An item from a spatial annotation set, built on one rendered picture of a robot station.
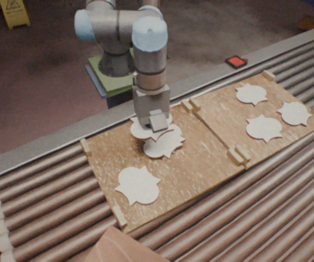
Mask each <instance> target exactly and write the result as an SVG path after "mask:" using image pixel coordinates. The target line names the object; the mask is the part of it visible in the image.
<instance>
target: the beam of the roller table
mask: <svg viewBox="0 0 314 262"><path fill-rule="evenodd" d="M313 41H314V29H312V30H310V31H306V32H304V33H302V34H298V35H296V36H294V37H291V38H289V39H285V40H283V41H280V42H278V43H276V44H272V45H269V46H267V47H265V48H262V49H260V50H258V51H254V52H252V53H249V54H247V55H244V56H241V57H240V58H247V59H248V61H247V65H245V66H243V67H241V68H238V69H234V68H232V67H231V66H230V65H228V64H226V63H224V64H221V65H219V66H217V67H214V68H212V69H209V70H206V71H203V72H201V73H198V74H196V75H193V76H191V77H188V78H186V79H183V80H180V81H177V82H175V83H173V84H170V85H168V86H169V88H170V103H171V102H173V101H176V100H178V99H180V98H183V97H185V96H187V95H189V94H191V93H194V92H196V91H199V90H201V89H203V88H206V87H208V86H211V85H213V84H215V83H217V82H220V81H222V80H225V79H228V78H230V77H232V76H234V75H237V74H239V73H241V72H244V71H246V70H248V69H250V68H253V67H255V66H257V65H259V64H262V63H264V62H266V61H269V60H271V59H273V58H277V57H279V56H281V55H283V54H286V53H288V52H290V51H293V50H295V49H297V48H299V47H302V46H305V45H307V44H309V43H311V42H313ZM134 117H136V114H135V110H134V100H130V101H128V102H126V103H123V104H120V105H117V106H116V107H114V108H111V109H108V110H106V111H103V112H101V113H98V114H96V115H94V116H92V117H89V118H87V119H84V120H82V121H79V122H76V123H74V124H71V125H70V126H68V127H65V128H62V129H60V130H57V131H55V132H53V133H50V134H48V135H45V136H42V137H40V138H37V140H34V141H32V142H29V143H27V144H25V145H22V146H20V147H18V148H15V149H13V150H10V151H8V152H6V153H3V154H0V177H3V176H5V175H7V174H9V173H12V172H14V171H16V170H19V169H22V168H24V167H26V166H28V165H30V164H32V163H35V162H37V161H39V160H41V159H44V158H46V157H48V156H51V155H53V154H55V153H57V152H60V151H62V150H63V149H65V148H68V147H70V146H72V145H75V144H77V143H79V142H80V140H81V139H85V140H87V139H89V138H91V137H93V136H95V135H97V134H99V133H102V132H105V131H107V130H109V129H111V128H114V127H116V126H118V125H120V124H122V123H125V122H127V121H129V120H130V118H134Z"/></svg>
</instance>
